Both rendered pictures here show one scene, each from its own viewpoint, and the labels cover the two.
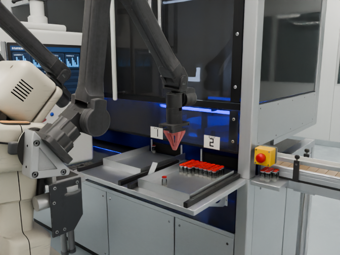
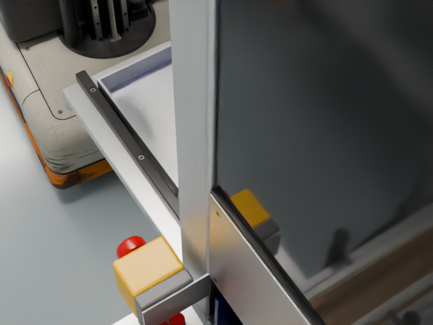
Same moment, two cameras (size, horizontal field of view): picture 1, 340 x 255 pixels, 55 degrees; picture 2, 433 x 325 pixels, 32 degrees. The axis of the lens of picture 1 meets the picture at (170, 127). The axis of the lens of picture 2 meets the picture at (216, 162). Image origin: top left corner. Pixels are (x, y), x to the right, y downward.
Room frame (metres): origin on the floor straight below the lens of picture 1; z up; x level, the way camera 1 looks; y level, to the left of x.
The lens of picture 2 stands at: (1.52, -0.77, 1.85)
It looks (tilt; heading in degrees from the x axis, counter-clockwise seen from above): 56 degrees down; 107
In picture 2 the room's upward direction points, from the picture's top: 1 degrees clockwise
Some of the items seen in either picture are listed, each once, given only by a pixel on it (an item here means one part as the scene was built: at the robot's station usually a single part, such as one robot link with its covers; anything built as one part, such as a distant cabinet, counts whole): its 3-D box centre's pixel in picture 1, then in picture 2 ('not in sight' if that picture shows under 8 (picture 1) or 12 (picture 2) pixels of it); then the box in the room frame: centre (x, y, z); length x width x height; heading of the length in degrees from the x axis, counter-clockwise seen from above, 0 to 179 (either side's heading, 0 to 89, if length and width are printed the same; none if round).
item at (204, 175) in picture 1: (198, 171); not in sight; (1.39, -0.13, 0.90); 0.18 x 0.02 x 0.05; 52
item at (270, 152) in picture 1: (265, 155); (153, 282); (1.33, -0.41, 0.99); 0.08 x 0.07 x 0.07; 141
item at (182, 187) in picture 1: (187, 178); (223, 121); (1.32, -0.07, 0.90); 0.34 x 0.26 x 0.04; 142
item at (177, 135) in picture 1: (176, 136); not in sight; (1.14, -0.02, 1.12); 0.07 x 0.07 x 0.09; 51
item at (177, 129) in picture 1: (172, 137); not in sight; (1.13, -0.01, 1.12); 0.07 x 0.07 x 0.09; 51
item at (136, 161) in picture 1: (145, 158); not in sight; (1.61, 0.13, 0.90); 0.34 x 0.26 x 0.04; 141
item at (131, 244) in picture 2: (261, 158); (134, 254); (1.30, -0.38, 0.99); 0.04 x 0.04 x 0.04; 51
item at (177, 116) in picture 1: (174, 117); not in sight; (1.14, -0.02, 1.19); 0.10 x 0.07 x 0.07; 141
